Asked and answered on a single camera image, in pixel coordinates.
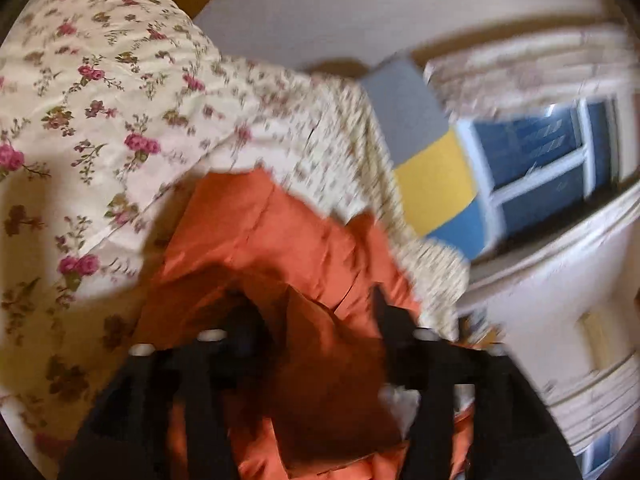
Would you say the floral cream bed quilt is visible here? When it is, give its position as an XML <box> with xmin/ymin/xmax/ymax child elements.
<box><xmin>1</xmin><ymin>0</ymin><xmax>469</xmax><ymax>479</ymax></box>

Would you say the orange puffer jacket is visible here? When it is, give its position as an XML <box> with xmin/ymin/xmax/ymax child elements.
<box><xmin>131</xmin><ymin>167</ymin><xmax>476</xmax><ymax>480</ymax></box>

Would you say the floral cream curtain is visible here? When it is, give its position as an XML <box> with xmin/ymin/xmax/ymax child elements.
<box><xmin>423</xmin><ymin>24</ymin><xmax>639</xmax><ymax>120</ymax></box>

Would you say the white framed window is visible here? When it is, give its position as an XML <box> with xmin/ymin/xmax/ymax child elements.
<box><xmin>456</xmin><ymin>96</ymin><xmax>620</xmax><ymax>252</ymax></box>

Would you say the floral right curtain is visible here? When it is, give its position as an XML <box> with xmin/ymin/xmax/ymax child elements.
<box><xmin>458</xmin><ymin>185</ymin><xmax>639</xmax><ymax>453</ymax></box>

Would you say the grey yellow blue headboard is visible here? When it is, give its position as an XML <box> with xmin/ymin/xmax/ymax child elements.
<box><xmin>360</xmin><ymin>56</ymin><xmax>491</xmax><ymax>261</ymax></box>

